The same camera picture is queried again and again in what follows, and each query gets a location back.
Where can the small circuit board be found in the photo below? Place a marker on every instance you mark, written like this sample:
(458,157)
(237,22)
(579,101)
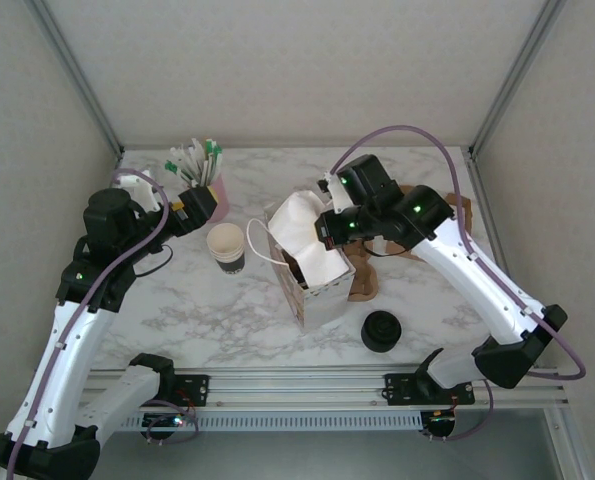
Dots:
(439,422)
(164,421)

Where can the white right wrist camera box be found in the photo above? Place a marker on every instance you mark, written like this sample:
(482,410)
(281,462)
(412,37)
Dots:
(337,192)

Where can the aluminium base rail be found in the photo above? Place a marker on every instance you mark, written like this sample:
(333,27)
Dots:
(297,387)

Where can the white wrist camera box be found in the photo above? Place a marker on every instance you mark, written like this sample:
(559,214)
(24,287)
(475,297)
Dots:
(337,192)
(139,187)

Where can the brown cardboard cup carrier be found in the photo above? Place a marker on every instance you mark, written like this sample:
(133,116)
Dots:
(364,280)

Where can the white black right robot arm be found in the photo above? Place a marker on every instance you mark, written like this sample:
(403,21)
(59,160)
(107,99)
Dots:
(477,285)

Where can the brown cardboard tray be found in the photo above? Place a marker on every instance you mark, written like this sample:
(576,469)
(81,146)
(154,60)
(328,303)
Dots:
(462,210)

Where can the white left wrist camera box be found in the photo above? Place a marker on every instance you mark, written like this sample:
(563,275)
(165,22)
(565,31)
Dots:
(139,187)

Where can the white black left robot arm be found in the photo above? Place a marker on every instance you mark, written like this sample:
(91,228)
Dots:
(72,360)

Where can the black cup lid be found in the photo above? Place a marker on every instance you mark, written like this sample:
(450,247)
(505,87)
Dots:
(382,331)

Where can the paper coffee cup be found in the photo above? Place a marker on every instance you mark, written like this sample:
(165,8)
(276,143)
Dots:
(227,245)

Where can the white paper napkin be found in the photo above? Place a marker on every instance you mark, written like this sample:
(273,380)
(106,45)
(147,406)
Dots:
(297,220)

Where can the aluminium frame post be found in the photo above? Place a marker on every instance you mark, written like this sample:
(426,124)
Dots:
(519,75)
(77,75)

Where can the white paper bag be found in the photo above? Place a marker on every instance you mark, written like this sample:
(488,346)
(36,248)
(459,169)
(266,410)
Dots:
(327,305)

